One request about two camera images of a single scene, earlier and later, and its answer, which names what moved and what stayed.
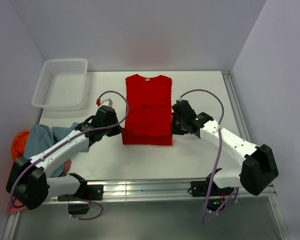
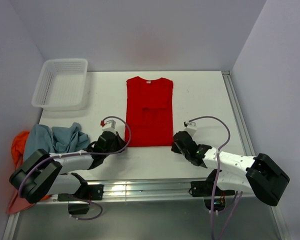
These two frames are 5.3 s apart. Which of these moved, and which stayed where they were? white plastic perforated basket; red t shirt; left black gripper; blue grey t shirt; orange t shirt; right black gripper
Moved: left black gripper; right black gripper
Stayed: white plastic perforated basket; orange t shirt; blue grey t shirt; red t shirt
